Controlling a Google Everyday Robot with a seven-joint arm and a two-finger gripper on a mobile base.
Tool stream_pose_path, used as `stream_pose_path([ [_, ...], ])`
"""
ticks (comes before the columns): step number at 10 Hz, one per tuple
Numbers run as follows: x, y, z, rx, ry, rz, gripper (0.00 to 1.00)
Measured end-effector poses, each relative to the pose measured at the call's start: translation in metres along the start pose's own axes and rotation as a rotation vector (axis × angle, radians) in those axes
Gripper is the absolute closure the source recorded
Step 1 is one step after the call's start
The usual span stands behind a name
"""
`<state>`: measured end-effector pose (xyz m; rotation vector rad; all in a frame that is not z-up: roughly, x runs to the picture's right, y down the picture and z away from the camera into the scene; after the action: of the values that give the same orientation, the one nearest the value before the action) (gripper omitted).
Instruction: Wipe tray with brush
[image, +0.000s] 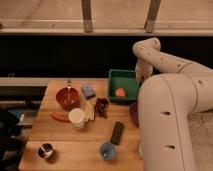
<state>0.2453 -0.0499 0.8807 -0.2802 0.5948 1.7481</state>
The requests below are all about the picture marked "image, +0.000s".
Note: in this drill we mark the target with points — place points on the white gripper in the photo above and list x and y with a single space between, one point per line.
143 70

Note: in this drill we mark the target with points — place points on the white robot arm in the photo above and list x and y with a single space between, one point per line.
172 88

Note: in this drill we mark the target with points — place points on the green plastic tray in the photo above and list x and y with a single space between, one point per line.
122 79

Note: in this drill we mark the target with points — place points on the orange sponge in tray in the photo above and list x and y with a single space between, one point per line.
120 92

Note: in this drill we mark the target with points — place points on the purple bowl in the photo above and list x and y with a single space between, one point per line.
133 110

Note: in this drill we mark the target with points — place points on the dark red grapes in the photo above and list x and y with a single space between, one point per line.
100 107

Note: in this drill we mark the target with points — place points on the blue sponge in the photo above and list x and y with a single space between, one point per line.
88 91

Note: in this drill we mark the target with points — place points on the black remote control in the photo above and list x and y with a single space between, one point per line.
117 133

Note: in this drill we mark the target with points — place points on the yellow banana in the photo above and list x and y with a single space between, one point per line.
89 110

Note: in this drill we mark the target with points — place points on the metal fork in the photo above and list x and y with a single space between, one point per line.
69 84

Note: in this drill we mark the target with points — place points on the red bowl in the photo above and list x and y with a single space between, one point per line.
61 98

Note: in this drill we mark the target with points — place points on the white paper cup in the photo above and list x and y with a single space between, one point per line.
77 118

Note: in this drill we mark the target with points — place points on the blue cup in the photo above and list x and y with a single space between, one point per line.
107 151

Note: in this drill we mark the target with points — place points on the orange carrot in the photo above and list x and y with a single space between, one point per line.
60 117

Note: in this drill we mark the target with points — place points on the small metal tin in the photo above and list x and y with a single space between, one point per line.
47 152

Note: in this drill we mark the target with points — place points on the black object at left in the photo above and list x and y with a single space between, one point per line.
8 139

